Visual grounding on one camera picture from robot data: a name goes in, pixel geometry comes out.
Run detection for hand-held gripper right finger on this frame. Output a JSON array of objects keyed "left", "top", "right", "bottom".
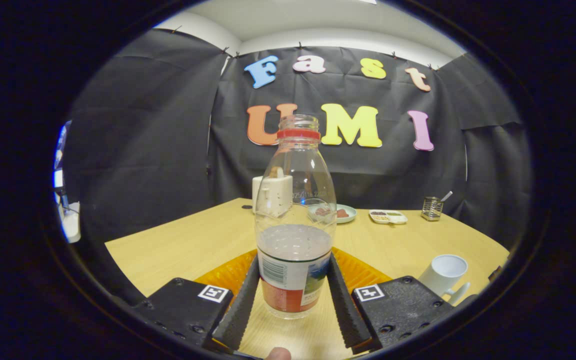
[{"left": 327, "top": 247, "right": 456, "bottom": 353}]

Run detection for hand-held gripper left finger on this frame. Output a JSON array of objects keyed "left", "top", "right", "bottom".
[{"left": 130, "top": 248, "right": 261, "bottom": 353}]

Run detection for clear juice bottle red label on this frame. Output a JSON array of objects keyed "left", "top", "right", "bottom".
[{"left": 254, "top": 114, "right": 338, "bottom": 320}]

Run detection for white cup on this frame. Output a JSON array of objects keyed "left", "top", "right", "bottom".
[{"left": 418, "top": 254, "right": 471, "bottom": 304}]

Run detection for wooden table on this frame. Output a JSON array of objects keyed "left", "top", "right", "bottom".
[{"left": 104, "top": 197, "right": 511, "bottom": 360}]

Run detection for pale green plate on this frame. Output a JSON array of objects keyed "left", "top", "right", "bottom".
[{"left": 308, "top": 199, "right": 358, "bottom": 224}]

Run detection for brown food pieces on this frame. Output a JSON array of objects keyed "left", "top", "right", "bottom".
[{"left": 315, "top": 206, "right": 350, "bottom": 219}]

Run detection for white divided dish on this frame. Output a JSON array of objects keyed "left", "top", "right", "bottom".
[{"left": 369, "top": 209, "right": 409, "bottom": 225}]

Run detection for white toaster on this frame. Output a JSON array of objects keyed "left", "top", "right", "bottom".
[{"left": 252, "top": 167, "right": 294, "bottom": 218}]

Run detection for black backdrop cloth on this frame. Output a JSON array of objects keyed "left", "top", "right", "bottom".
[{"left": 60, "top": 28, "right": 533, "bottom": 251}]

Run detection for white side desk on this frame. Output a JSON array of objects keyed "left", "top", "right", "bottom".
[{"left": 58, "top": 200, "right": 82, "bottom": 244}]

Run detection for computer monitor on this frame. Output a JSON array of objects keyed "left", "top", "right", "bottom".
[{"left": 53, "top": 121, "right": 72, "bottom": 190}]

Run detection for metal wire basket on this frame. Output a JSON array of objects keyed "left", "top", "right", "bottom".
[{"left": 421, "top": 196, "right": 444, "bottom": 222}]

